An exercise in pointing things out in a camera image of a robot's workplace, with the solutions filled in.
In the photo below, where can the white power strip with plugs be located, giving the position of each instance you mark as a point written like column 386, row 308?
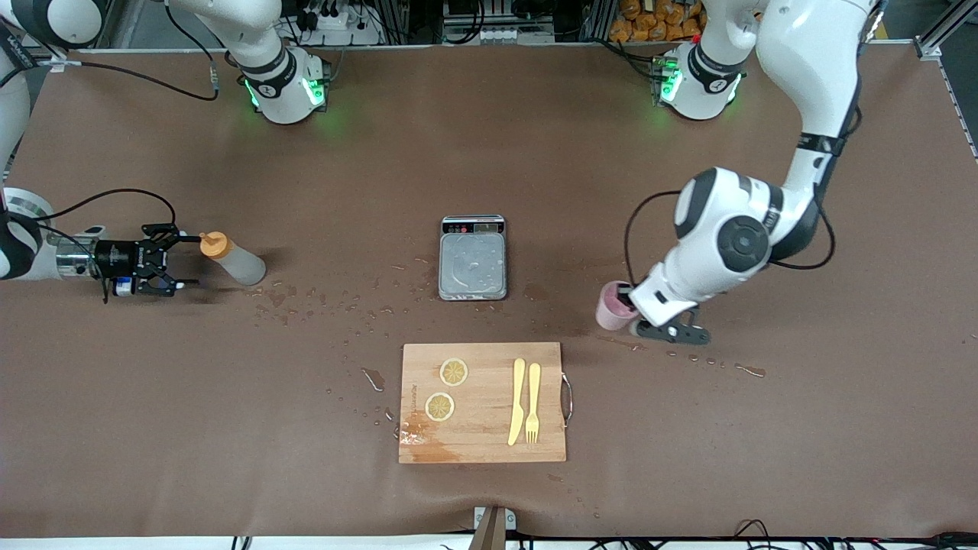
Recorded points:
column 340, row 21

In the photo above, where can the aluminium frame post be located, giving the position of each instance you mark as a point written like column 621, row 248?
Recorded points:
column 118, row 30
column 943, row 38

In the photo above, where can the pink plastic cup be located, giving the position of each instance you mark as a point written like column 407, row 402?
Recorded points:
column 611, row 309

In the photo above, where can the dried lemon slice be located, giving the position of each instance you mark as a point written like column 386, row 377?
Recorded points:
column 439, row 406
column 454, row 372

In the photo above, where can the translucent squeeze bottle orange cap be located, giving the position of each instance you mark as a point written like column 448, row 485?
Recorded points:
column 241, row 263

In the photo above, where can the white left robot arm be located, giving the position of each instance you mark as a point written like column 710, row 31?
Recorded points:
column 726, row 237

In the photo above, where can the white socket strip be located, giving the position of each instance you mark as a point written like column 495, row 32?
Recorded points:
column 497, row 34

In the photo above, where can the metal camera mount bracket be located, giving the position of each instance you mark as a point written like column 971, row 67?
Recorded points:
column 494, row 527

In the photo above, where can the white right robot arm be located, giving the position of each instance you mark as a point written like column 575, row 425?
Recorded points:
column 283, row 92

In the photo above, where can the wooden cutting board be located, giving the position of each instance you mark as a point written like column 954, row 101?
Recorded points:
column 481, row 435

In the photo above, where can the yellow plastic fork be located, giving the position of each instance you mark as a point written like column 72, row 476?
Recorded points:
column 532, row 397

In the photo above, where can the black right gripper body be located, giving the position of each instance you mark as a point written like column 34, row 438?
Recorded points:
column 116, row 257

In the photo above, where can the grey digital kitchen scale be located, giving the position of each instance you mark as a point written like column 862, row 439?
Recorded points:
column 472, row 263

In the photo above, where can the orange snack packages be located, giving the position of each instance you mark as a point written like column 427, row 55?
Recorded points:
column 657, row 23

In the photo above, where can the yellow plastic knife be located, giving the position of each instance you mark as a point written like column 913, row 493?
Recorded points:
column 517, row 405

